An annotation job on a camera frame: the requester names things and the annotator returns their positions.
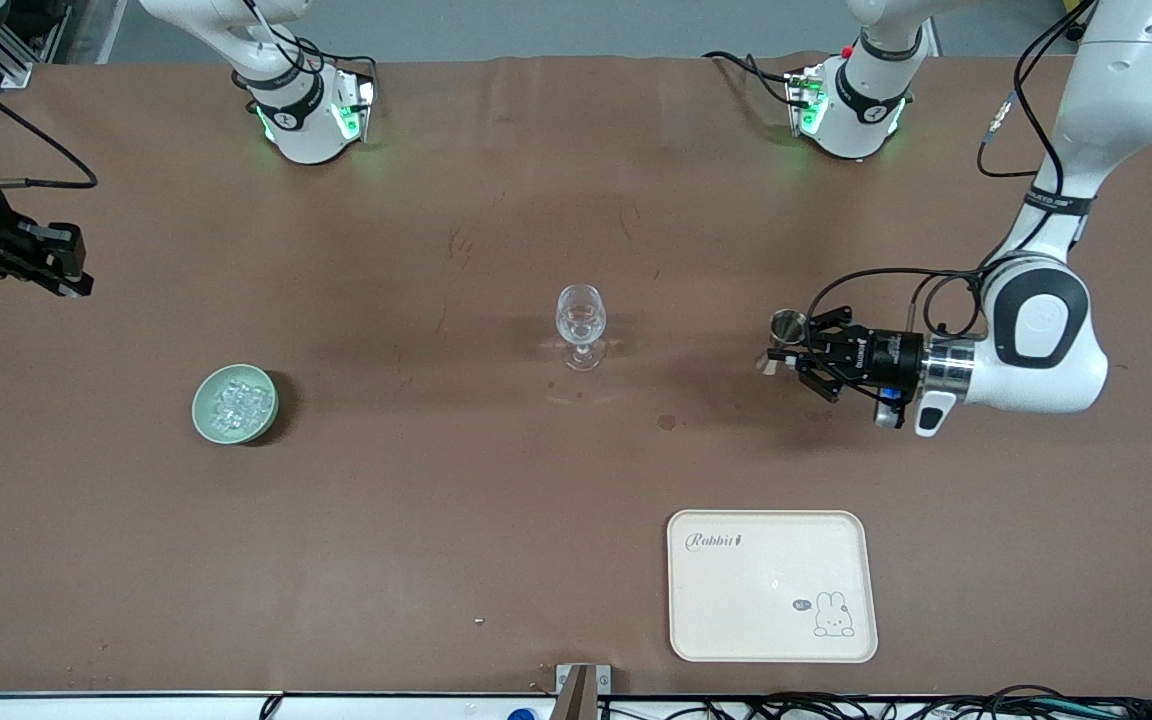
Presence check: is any cream rabbit print tray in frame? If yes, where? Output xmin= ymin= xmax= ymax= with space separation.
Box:
xmin=667 ymin=510 xmax=879 ymax=664

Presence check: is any clear wine glass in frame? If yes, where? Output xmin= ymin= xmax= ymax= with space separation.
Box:
xmin=555 ymin=284 xmax=607 ymax=373

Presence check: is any black base cable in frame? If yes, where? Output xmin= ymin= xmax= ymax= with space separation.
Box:
xmin=703 ymin=50 xmax=799 ymax=106
xmin=231 ymin=0 xmax=378 ymax=111

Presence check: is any clear ice cubes pile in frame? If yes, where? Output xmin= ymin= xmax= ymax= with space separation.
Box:
xmin=211 ymin=380 xmax=272 ymax=436

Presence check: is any green ceramic bowl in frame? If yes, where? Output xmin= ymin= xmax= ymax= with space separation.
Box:
xmin=192 ymin=364 xmax=280 ymax=445

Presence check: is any black right base cable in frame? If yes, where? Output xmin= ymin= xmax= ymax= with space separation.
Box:
xmin=231 ymin=0 xmax=378 ymax=111

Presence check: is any brown table cover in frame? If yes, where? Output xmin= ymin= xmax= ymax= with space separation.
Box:
xmin=0 ymin=55 xmax=1152 ymax=698

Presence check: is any brown camera post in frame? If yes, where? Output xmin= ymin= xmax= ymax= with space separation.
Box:
xmin=551 ymin=667 xmax=599 ymax=720

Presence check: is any aluminium frame profile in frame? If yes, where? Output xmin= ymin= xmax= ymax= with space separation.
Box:
xmin=0 ymin=0 xmax=72 ymax=89

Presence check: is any black left base cable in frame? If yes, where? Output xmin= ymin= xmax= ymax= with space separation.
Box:
xmin=703 ymin=50 xmax=799 ymax=106

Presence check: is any grey metal bracket plate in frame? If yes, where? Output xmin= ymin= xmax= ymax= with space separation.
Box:
xmin=555 ymin=664 xmax=612 ymax=696

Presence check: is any black cable bundle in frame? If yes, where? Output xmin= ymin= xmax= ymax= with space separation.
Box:
xmin=601 ymin=685 xmax=1152 ymax=720

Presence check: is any steel jigger measuring cup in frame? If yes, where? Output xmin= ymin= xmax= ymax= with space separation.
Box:
xmin=756 ymin=310 xmax=808 ymax=376

